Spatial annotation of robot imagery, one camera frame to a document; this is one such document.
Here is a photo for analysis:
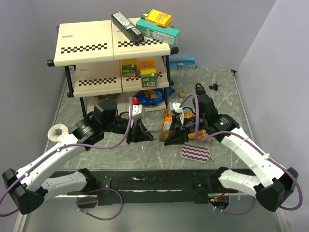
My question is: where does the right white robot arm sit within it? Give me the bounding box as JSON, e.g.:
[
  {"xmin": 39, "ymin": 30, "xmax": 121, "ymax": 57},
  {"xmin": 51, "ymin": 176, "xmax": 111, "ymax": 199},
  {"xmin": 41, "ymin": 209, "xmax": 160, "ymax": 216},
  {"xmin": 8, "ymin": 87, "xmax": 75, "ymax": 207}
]
[{"xmin": 165, "ymin": 93, "xmax": 303, "ymax": 212}]

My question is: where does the black key bunch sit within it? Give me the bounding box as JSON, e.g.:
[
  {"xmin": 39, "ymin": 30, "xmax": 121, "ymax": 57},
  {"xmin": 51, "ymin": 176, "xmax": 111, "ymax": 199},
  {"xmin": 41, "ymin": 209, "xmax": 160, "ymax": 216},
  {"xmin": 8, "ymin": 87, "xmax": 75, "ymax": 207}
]
[{"xmin": 208, "ymin": 83, "xmax": 222, "ymax": 93}]

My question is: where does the blue chip bag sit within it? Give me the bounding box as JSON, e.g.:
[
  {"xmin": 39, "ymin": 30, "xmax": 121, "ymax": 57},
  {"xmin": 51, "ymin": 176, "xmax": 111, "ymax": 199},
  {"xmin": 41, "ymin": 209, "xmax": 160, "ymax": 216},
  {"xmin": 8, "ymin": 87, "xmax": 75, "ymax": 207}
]
[{"xmin": 134, "ymin": 87, "xmax": 175, "ymax": 107}]

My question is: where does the large brass long-shackle padlock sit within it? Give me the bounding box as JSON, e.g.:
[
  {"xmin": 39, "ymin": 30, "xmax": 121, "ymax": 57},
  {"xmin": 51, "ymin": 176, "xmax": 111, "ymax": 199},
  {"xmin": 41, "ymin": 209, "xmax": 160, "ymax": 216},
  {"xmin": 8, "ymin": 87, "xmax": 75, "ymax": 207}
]
[{"xmin": 147, "ymin": 130, "xmax": 173, "ymax": 142}]

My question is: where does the teal toothpaste box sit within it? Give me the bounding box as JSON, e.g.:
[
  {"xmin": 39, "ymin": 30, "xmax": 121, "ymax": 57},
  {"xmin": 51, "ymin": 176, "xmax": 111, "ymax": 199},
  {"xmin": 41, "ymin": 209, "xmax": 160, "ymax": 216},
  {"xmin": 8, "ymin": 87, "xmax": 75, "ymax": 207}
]
[{"xmin": 136, "ymin": 19, "xmax": 181, "ymax": 45}]

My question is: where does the black Kaijing padlock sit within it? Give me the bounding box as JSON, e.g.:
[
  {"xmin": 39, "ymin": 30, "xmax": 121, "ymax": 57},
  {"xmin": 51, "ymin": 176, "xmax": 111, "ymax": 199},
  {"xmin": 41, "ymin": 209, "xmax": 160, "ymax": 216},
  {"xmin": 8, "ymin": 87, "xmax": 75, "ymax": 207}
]
[{"xmin": 195, "ymin": 83, "xmax": 206, "ymax": 95}]

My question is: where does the purple wavy sponge pad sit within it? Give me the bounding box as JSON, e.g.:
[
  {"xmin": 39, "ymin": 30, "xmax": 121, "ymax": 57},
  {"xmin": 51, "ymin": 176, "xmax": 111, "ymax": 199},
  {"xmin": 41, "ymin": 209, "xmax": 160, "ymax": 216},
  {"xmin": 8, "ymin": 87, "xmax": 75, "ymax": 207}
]
[{"xmin": 180, "ymin": 144, "xmax": 215, "ymax": 164}]

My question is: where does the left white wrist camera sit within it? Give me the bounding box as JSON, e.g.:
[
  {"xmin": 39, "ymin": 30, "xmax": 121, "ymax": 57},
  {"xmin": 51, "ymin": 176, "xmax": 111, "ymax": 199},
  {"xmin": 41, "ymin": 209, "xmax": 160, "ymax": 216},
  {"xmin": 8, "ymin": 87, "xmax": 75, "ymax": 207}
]
[{"xmin": 129, "ymin": 97, "xmax": 145, "ymax": 121}]

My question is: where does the blue white toothpaste box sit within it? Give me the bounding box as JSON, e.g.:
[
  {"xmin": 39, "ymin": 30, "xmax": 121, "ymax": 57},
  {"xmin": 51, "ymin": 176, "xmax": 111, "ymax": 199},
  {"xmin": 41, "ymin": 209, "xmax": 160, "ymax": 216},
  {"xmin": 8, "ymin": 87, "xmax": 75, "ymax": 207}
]
[{"xmin": 169, "ymin": 60, "xmax": 196, "ymax": 72}]

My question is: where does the purple cable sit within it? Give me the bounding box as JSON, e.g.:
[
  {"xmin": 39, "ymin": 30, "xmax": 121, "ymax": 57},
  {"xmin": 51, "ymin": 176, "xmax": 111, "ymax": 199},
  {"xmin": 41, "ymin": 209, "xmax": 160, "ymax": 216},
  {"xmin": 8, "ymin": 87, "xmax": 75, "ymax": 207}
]
[
  {"xmin": 180, "ymin": 93, "xmax": 304, "ymax": 216},
  {"xmin": 0, "ymin": 96, "xmax": 135, "ymax": 221}
]

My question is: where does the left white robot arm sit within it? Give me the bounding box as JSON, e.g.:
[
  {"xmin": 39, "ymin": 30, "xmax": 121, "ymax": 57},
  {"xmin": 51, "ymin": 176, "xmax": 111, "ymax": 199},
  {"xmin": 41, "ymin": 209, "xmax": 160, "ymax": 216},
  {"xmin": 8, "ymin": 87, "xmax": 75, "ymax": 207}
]
[{"xmin": 2, "ymin": 98, "xmax": 145, "ymax": 215}]

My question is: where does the orange yellow snack box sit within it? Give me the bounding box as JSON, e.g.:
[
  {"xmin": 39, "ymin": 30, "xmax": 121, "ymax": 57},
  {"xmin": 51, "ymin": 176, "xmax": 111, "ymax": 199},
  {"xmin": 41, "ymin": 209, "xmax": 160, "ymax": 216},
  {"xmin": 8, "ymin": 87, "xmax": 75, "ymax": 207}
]
[{"xmin": 140, "ymin": 8, "xmax": 172, "ymax": 28}]

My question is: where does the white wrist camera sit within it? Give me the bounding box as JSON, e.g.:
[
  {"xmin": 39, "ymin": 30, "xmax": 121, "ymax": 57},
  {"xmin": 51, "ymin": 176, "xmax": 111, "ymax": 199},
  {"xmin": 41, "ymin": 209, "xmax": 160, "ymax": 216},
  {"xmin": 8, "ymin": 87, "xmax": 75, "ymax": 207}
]
[
  {"xmin": 167, "ymin": 102, "xmax": 184, "ymax": 124},
  {"xmin": 129, "ymin": 97, "xmax": 145, "ymax": 121}
]

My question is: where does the small brass padlock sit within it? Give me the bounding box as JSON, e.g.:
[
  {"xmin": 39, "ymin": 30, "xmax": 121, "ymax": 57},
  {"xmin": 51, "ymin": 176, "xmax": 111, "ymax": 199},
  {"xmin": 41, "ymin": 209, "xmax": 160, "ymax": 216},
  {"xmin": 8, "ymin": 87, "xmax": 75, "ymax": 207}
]
[{"xmin": 179, "ymin": 90, "xmax": 186, "ymax": 98}]

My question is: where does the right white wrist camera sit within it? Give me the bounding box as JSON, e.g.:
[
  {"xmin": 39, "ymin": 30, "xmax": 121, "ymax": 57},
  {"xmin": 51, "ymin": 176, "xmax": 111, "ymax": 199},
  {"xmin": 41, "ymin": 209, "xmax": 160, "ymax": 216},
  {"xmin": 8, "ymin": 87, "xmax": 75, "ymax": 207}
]
[{"xmin": 167, "ymin": 102, "xmax": 184, "ymax": 124}]

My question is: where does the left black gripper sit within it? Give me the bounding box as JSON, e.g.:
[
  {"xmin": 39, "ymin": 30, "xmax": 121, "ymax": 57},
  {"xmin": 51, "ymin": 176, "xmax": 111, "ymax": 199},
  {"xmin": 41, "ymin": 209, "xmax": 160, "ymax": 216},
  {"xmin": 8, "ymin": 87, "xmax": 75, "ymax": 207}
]
[{"xmin": 104, "ymin": 117, "xmax": 155, "ymax": 145}]

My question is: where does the long black box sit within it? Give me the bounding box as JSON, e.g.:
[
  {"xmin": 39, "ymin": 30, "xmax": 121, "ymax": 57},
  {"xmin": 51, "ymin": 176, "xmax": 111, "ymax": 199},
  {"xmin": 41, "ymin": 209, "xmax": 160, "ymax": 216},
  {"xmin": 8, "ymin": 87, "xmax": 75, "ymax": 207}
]
[{"xmin": 111, "ymin": 12, "xmax": 144, "ymax": 45}]

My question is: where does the green yellow box right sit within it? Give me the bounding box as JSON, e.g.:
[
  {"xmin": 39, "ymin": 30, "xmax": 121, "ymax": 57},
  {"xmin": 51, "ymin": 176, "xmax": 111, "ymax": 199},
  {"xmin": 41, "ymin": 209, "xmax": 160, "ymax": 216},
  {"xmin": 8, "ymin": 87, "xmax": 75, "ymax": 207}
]
[{"xmin": 140, "ymin": 60, "xmax": 157, "ymax": 88}]

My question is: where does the green yellow box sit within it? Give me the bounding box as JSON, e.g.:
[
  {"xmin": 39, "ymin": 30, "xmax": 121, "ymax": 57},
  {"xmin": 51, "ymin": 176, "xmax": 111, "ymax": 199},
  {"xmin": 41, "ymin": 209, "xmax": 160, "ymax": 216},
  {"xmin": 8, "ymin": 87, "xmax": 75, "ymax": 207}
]
[
  {"xmin": 140, "ymin": 60, "xmax": 157, "ymax": 88},
  {"xmin": 121, "ymin": 58, "xmax": 137, "ymax": 77}
]

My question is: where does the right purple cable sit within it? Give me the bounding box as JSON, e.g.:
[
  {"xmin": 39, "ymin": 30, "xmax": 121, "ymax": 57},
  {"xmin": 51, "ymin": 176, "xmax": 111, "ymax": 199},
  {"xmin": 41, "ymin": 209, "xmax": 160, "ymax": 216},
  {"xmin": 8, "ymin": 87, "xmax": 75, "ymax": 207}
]
[{"xmin": 180, "ymin": 93, "xmax": 304, "ymax": 216}]

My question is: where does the green yellow box left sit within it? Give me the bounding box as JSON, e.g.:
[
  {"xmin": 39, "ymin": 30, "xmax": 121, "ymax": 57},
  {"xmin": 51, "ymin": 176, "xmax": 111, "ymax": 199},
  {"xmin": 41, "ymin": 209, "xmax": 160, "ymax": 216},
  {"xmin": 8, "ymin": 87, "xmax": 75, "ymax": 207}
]
[{"xmin": 121, "ymin": 58, "xmax": 137, "ymax": 77}]

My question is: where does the clear tape roll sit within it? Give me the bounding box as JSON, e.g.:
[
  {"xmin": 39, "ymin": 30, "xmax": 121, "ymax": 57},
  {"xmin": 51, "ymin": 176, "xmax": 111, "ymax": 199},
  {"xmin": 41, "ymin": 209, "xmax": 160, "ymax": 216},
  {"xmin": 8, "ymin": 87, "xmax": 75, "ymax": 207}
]
[{"xmin": 47, "ymin": 124, "xmax": 68, "ymax": 143}]

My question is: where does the orange kettle chip bag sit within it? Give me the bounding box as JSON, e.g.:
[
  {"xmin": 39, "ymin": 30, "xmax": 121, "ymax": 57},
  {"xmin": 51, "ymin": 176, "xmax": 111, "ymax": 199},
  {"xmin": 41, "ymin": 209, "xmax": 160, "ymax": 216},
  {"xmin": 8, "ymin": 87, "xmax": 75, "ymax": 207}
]
[{"xmin": 161, "ymin": 108, "xmax": 207, "ymax": 140}]

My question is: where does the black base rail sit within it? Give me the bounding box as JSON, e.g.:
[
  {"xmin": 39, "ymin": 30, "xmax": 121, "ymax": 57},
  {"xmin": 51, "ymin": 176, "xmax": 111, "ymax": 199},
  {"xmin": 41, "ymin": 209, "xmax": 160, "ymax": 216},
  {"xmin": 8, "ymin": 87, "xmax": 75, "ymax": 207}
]
[{"xmin": 63, "ymin": 168, "xmax": 244, "ymax": 206}]

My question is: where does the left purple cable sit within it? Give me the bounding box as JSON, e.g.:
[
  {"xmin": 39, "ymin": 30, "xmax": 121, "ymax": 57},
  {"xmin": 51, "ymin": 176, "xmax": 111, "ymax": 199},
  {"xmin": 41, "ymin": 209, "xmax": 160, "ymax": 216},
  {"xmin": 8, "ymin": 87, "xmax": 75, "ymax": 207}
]
[{"xmin": 0, "ymin": 96, "xmax": 135, "ymax": 221}]

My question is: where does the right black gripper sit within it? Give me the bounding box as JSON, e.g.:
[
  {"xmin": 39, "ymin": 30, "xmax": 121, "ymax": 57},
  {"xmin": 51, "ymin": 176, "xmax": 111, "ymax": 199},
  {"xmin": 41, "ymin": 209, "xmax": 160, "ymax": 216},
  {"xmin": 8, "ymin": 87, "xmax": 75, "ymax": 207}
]
[{"xmin": 162, "ymin": 115, "xmax": 206, "ymax": 146}]

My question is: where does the beige checkered three-tier shelf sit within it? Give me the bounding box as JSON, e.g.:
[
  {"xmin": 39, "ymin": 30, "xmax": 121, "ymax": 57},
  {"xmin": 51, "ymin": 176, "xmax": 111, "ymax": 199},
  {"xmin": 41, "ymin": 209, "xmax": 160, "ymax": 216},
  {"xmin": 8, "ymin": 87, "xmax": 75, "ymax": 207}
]
[{"xmin": 47, "ymin": 20, "xmax": 179, "ymax": 115}]

